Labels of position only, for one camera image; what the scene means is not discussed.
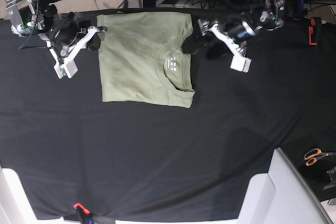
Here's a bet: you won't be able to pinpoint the orange handled scissors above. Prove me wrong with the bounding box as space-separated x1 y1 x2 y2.
303 148 335 167

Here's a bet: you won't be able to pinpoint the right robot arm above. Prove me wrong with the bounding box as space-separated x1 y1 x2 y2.
5 0 107 79

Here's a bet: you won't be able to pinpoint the white table frame left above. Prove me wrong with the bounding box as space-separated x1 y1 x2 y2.
1 168 37 224

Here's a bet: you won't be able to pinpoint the white table frame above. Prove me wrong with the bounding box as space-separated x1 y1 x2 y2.
1 168 37 224
237 148 333 224

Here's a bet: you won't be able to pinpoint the orange blue front clamp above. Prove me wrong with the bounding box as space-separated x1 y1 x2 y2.
73 202 96 224

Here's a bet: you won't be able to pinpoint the black table cloth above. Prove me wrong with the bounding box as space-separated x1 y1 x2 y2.
1 21 335 222

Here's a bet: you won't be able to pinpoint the olive green T-shirt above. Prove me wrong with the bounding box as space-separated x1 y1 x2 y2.
97 12 195 108

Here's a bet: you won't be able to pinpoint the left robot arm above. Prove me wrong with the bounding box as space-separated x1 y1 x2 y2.
182 0 286 73

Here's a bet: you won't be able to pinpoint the white table frame right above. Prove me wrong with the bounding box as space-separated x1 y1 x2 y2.
237 148 333 224

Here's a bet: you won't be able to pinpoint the orange black clamp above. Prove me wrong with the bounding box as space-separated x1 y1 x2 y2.
308 17 322 46

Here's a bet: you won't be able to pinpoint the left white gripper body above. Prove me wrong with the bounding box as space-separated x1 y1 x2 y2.
197 15 259 72

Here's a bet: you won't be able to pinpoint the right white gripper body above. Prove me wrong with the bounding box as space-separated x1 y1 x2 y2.
39 12 107 79

